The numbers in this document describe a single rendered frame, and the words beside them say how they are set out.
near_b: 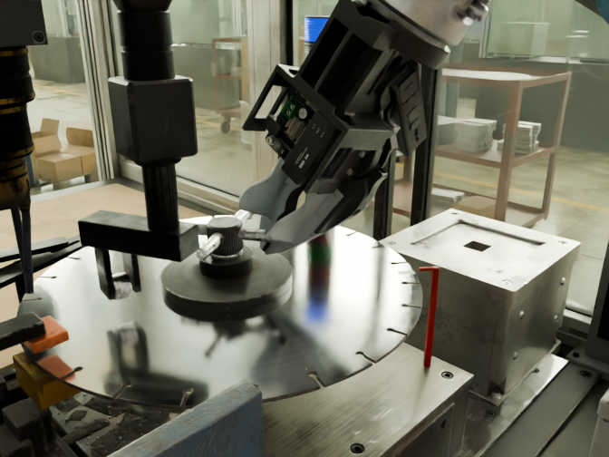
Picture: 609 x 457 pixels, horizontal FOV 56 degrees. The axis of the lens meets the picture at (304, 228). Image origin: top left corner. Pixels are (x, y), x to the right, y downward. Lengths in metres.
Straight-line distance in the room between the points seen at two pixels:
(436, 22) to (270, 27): 0.71
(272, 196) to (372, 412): 0.20
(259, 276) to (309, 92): 0.17
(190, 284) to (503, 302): 0.32
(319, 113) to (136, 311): 0.21
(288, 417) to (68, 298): 0.20
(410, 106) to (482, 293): 0.27
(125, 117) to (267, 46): 0.71
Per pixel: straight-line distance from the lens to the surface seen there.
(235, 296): 0.45
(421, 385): 0.54
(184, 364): 0.39
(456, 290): 0.65
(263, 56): 1.07
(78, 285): 0.52
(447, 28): 0.37
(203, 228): 0.48
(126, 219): 0.43
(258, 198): 0.44
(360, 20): 0.35
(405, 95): 0.41
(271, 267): 0.49
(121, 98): 0.37
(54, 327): 0.42
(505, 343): 0.65
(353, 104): 0.37
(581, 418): 0.73
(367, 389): 0.53
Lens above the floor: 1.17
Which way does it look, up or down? 21 degrees down
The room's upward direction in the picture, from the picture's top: straight up
